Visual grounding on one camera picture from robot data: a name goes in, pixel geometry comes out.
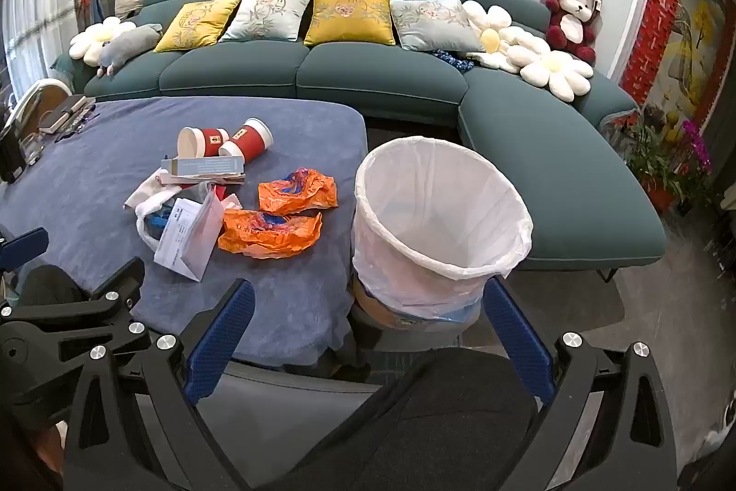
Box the white-lined waste bin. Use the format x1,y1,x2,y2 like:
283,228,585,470
351,135,535,336

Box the grey plush toy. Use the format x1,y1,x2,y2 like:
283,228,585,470
97,24,165,78

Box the glass jar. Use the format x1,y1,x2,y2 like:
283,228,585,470
20,131,46,167

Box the grey chair seat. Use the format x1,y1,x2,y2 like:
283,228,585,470
195,358,369,446

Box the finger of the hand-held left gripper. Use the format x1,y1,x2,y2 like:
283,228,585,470
0,256,151,355
0,226,50,269

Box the magenta orchid plant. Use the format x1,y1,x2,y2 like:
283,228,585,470
681,120,714,175

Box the blue patterned cloth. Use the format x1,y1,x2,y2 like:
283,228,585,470
431,48,478,69

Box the teal sectional sofa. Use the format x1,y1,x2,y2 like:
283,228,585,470
49,0,668,285

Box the light blue embroidered pillow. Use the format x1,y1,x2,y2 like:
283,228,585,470
219,0,314,42
390,0,487,53

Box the red wall decoration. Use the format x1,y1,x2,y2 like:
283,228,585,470
618,0,685,106

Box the blue table blanket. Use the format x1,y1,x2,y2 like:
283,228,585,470
0,95,369,371

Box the black device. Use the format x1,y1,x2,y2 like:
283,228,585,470
0,128,27,184

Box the yellow embroidered pillow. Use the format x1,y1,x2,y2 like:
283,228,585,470
304,0,397,48
154,0,242,53

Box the painted wall mural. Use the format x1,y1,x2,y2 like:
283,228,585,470
661,0,736,170

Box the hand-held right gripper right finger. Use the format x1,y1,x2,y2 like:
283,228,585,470
483,275,679,491

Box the grey-blue carton box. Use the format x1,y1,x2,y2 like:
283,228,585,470
161,154,247,187

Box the red paper cup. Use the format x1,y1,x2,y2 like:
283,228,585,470
177,126,231,159
218,117,273,163

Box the green potted plant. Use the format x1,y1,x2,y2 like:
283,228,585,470
624,105,691,213

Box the white flower cushion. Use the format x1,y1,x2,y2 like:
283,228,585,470
520,45,594,102
69,16,139,66
463,0,550,69

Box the red monkey plush toy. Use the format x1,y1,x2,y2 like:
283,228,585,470
543,0,604,63

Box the white plastic bag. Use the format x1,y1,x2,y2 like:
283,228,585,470
135,203,173,253

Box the orange plastic bag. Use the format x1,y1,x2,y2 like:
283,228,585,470
258,169,339,214
217,208,323,259

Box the person's dark trousers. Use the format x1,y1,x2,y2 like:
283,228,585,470
276,347,541,491

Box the white paper envelope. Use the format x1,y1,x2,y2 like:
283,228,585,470
152,186,225,282

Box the white cloth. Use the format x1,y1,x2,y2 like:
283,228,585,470
122,169,185,213

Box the wooden chair with white rim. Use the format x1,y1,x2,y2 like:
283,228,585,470
11,78,73,135

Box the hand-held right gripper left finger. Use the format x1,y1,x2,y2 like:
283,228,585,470
62,278,257,491

